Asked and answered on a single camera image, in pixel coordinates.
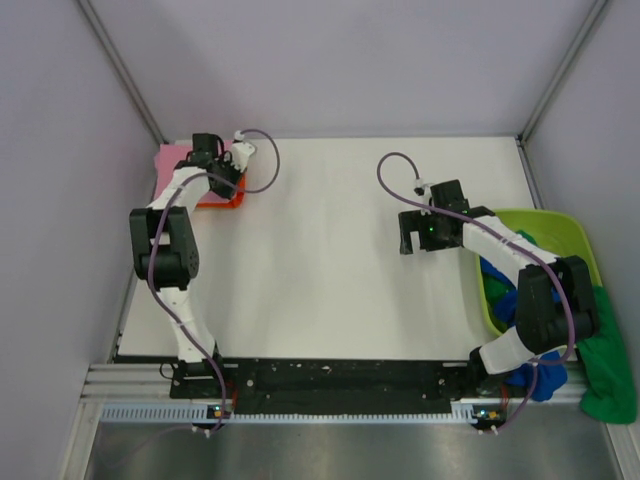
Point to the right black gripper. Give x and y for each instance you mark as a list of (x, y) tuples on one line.
[(415, 221)]

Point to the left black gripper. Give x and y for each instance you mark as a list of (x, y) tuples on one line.
[(235, 171)]

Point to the pink t shirt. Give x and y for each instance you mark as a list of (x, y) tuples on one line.
[(165, 161)]

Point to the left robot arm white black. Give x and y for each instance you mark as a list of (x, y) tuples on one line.
[(164, 247)]

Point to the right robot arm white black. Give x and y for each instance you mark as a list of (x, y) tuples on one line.
[(555, 303)]

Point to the folded orange t shirt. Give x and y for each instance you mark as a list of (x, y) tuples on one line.
[(223, 196)]

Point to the green plastic basket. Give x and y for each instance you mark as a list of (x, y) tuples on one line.
[(555, 232)]

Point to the blue t shirt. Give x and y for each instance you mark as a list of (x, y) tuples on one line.
[(530, 385)]

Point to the green t shirt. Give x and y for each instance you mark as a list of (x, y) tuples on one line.
[(611, 394)]

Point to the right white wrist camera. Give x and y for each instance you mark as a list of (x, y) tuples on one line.
[(421, 187)]

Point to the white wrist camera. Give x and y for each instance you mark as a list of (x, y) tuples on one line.
[(241, 151), (421, 187)]

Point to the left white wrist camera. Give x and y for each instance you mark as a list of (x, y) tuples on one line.
[(241, 151)]

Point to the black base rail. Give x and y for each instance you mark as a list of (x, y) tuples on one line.
[(268, 386)]

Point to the left aluminium frame post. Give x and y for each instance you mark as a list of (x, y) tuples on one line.
[(120, 69)]

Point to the aluminium frame post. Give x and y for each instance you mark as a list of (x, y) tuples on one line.
[(568, 61), (120, 69)]

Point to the grey slotted cable duct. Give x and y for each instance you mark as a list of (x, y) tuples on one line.
[(464, 411)]

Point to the right aluminium frame post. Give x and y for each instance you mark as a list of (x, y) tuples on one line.
[(568, 61)]

